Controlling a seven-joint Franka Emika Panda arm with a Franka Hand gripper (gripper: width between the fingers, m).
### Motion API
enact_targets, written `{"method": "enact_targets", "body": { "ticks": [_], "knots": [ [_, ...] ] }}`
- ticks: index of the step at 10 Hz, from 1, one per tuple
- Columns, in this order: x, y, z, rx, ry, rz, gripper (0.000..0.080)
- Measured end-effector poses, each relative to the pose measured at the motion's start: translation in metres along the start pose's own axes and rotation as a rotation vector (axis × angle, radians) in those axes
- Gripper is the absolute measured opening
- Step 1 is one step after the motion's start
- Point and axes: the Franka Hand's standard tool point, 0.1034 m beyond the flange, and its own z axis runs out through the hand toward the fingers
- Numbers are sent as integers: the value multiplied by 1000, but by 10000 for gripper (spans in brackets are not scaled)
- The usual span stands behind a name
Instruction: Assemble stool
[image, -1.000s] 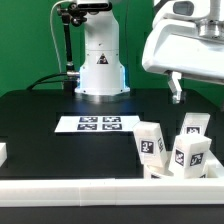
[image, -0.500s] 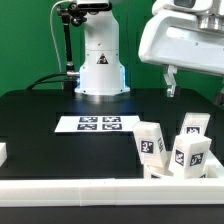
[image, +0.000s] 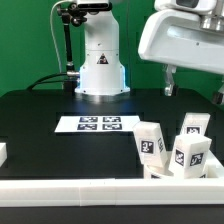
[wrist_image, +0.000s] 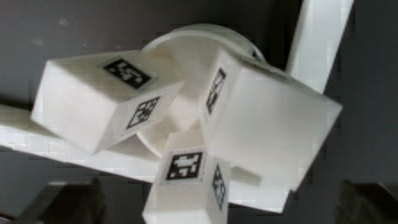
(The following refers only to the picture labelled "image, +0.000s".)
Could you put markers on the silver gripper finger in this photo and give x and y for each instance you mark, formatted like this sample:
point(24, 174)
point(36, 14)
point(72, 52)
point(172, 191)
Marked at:
point(218, 96)

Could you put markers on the white marker sheet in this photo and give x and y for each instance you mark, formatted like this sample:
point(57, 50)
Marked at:
point(72, 124)

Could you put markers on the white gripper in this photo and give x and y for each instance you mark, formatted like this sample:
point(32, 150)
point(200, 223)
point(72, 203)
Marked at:
point(184, 33)

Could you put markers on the white round stool seat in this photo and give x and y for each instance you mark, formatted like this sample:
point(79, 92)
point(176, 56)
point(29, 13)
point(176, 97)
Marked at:
point(150, 172)

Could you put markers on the white block at left edge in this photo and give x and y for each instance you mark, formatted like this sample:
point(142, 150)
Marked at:
point(3, 153)

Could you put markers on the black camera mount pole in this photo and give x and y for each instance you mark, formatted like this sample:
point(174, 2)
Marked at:
point(70, 15)

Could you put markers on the white L-shaped fence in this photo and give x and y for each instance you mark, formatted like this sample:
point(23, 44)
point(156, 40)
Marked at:
point(95, 192)

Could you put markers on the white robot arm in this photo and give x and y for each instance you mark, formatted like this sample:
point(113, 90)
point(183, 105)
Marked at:
point(102, 73)

